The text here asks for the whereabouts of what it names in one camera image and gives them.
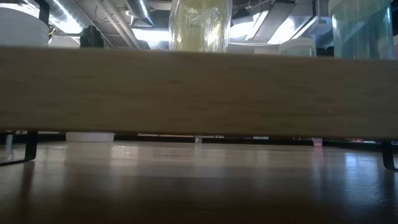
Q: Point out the small bottles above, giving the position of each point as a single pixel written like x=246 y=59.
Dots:
x=198 y=140

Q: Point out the yellow bottle white cap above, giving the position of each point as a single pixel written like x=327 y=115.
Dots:
x=199 y=28

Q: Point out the clear acrylic shelf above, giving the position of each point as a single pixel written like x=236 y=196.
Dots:
x=199 y=93

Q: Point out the white hexagonal plant pot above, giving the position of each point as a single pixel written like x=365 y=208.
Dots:
x=90 y=137

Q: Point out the pink bottle white cap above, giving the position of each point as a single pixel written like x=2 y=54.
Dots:
x=317 y=142

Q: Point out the green cactus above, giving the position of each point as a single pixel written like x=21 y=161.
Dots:
x=91 y=39

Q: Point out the black aluminium table frame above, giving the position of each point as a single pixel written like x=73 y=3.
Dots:
x=248 y=140

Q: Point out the silver ceiling duct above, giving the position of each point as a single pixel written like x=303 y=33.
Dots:
x=140 y=11

